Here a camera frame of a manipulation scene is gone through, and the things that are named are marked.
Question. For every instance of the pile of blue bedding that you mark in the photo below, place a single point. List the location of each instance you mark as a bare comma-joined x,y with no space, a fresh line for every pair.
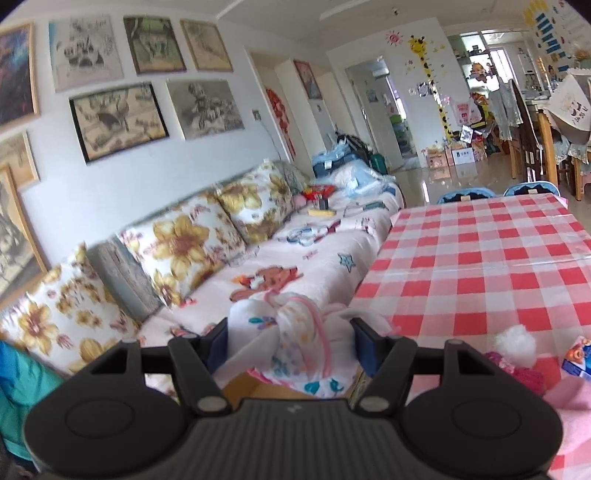
351,177

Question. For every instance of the brown framed picture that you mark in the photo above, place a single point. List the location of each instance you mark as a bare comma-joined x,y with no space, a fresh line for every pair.
154,44

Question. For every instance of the large wooden framed picture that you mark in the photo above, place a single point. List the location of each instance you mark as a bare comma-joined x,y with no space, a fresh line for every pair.
18,240

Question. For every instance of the black framed picture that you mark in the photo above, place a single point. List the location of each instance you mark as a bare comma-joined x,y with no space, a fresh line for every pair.
117,122

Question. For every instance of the blue tissue pack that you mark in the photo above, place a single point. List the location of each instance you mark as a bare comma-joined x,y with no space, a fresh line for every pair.
578,360

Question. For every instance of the teal garment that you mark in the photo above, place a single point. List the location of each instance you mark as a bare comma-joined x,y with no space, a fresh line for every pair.
23,397

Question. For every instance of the cartoon pencil sketch picture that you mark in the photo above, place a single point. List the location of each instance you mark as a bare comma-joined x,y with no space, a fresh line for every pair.
205,110

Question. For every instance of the wooden dining table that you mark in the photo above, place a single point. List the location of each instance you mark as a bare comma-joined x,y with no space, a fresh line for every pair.
547,152

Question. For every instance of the white floral cloth bundle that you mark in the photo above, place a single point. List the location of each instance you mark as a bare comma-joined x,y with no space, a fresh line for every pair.
295,341

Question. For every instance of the colourful framed painting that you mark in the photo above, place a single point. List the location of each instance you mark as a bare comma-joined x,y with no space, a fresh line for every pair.
16,74

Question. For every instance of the pink cardboard box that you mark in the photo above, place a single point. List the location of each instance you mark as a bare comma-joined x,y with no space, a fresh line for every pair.
437,159

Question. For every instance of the hanging white plastic bag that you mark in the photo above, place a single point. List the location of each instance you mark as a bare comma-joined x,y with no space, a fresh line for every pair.
466,111

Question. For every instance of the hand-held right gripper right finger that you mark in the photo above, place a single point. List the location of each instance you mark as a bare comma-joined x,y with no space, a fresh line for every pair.
367,346

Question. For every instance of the pink knitted toy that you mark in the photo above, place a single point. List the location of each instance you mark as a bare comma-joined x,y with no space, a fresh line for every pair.
521,376

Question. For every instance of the small framed portrait picture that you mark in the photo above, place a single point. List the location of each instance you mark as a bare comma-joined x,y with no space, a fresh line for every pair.
307,79

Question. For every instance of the pale blue lace chair cover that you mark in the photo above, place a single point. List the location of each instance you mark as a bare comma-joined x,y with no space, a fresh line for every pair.
503,110

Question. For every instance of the unframed pencil sketch picture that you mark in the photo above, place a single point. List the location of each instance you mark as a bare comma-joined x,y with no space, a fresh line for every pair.
85,53

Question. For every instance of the giraffe height chart sticker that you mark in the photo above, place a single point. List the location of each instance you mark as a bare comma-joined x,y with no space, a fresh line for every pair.
431,83

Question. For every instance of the small wooden framed picture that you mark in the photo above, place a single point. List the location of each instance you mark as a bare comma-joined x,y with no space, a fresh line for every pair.
16,159

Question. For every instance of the white cardboard box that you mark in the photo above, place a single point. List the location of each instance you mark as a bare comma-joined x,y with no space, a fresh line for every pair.
462,156

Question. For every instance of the red checkered tablecloth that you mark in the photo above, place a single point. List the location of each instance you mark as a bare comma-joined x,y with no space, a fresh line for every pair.
461,277

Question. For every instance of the green suitcase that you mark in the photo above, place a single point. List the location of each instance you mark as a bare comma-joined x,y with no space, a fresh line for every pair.
379,164

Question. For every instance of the grey floral cushion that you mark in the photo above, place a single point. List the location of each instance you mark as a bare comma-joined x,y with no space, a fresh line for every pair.
295,177

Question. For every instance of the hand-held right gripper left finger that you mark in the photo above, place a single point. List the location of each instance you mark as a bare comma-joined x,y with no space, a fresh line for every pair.
217,346

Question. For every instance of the light framed sepia picture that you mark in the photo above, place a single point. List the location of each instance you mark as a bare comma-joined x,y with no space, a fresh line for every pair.
206,45

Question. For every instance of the pink ball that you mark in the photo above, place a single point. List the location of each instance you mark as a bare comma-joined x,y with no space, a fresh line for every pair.
299,201

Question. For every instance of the plastic drawer storage unit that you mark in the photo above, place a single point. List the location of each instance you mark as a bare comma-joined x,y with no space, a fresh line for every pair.
400,136

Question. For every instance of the blue plastic stool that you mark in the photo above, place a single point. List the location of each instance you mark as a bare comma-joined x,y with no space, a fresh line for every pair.
531,189
466,196

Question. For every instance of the white fluffy pompom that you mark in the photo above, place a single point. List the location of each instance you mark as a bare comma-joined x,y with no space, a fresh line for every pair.
515,346

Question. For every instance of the black bag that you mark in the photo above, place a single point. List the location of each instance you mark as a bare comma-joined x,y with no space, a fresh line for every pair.
353,145

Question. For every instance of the white folding food cover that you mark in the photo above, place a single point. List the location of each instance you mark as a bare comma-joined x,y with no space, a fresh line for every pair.
570,108

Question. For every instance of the dark wooden dining chair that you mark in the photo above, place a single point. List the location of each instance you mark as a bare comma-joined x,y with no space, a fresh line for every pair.
526,134

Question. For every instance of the red knot wall decoration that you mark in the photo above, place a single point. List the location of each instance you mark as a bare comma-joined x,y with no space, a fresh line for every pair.
279,120

